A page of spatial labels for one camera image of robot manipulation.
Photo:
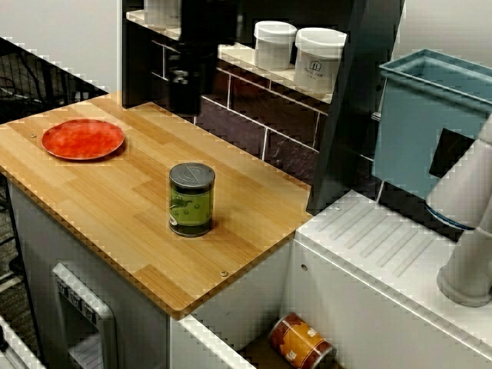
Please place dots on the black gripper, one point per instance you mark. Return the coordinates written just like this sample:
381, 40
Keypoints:
207, 23

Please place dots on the green label tin can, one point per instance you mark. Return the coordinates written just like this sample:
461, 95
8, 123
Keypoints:
192, 200

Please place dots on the black hutch side panel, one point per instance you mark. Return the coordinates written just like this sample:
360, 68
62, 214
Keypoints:
136, 69

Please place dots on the light wooden shelf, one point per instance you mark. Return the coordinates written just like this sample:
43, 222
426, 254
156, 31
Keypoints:
238, 54

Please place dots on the dark tile backsplash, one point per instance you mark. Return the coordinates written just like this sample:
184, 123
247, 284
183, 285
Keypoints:
250, 127

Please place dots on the white storage jar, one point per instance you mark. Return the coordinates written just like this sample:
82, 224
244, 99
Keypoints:
161, 11

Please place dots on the white lidded jar plain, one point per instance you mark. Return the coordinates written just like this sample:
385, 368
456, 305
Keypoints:
273, 46

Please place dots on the orange red round plate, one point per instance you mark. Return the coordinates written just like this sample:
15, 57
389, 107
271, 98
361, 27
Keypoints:
82, 139

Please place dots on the white lidded jar printed label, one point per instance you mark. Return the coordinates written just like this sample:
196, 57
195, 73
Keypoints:
317, 61

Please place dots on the teal plastic bin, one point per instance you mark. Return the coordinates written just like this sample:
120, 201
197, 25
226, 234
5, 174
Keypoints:
407, 134

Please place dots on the grey toy dispenser panel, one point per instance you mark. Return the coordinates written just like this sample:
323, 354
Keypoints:
104, 319

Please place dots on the orange label soup can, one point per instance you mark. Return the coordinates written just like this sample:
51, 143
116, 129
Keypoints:
300, 342

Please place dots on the white sink unit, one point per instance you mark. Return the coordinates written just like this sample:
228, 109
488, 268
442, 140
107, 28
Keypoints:
365, 307

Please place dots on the white curved faucet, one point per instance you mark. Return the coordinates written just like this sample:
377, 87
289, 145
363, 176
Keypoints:
457, 184

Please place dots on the dark grey hutch post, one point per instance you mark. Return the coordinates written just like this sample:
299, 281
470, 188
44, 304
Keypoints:
346, 115

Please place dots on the aluminium frame rail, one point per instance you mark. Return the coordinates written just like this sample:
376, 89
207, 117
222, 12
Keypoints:
11, 346

